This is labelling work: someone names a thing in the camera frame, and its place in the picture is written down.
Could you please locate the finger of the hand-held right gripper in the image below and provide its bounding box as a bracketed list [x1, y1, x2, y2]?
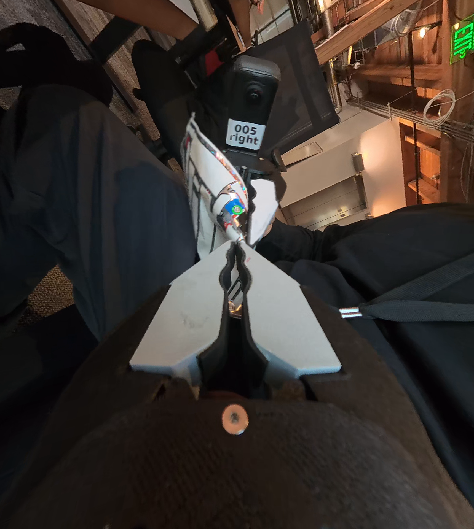
[246, 178, 280, 248]

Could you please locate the green exit sign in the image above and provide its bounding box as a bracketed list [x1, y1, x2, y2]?
[451, 12, 474, 65]

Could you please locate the holographic sticker sheet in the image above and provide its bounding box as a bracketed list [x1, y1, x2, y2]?
[180, 114, 249, 319]

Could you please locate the metal elevator door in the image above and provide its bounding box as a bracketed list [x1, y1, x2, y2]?
[280, 174, 371, 230]

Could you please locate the person's right forearm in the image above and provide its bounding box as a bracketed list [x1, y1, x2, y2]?
[258, 221, 345, 263]

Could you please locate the black drawstring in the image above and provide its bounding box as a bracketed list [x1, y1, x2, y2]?
[338, 299, 474, 324]

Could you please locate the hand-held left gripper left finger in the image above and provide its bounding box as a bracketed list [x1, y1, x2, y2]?
[129, 242, 237, 379]

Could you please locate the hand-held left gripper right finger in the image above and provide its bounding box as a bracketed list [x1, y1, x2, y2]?
[237, 242, 343, 379]

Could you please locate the coiled white cable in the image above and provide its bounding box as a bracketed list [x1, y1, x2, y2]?
[423, 89, 457, 129]

